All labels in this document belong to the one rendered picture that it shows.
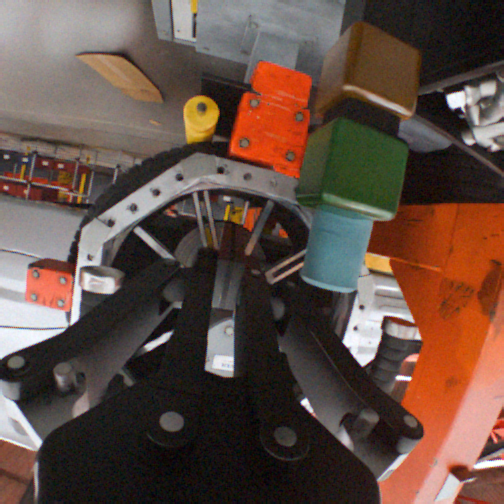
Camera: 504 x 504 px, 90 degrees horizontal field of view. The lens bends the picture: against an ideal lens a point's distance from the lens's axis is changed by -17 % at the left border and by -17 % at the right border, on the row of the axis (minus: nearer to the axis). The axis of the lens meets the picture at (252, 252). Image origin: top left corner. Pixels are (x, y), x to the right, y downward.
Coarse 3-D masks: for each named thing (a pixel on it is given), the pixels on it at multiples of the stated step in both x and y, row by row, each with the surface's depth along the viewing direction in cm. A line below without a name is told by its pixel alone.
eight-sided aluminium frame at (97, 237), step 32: (192, 160) 47; (224, 160) 48; (160, 192) 47; (256, 192) 54; (288, 192) 51; (96, 224) 45; (128, 224) 47; (96, 256) 46; (352, 320) 56; (352, 352) 57; (128, 384) 54
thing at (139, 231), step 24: (192, 192) 58; (216, 192) 70; (240, 192) 64; (264, 216) 61; (288, 216) 67; (120, 240) 55; (144, 240) 57; (216, 240) 60; (120, 264) 64; (312, 288) 76; (168, 336) 61; (144, 360) 66
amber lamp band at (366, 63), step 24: (360, 24) 11; (336, 48) 13; (360, 48) 11; (384, 48) 12; (408, 48) 12; (336, 72) 13; (360, 72) 12; (384, 72) 12; (408, 72) 12; (336, 96) 13; (360, 96) 12; (384, 96) 12; (408, 96) 12
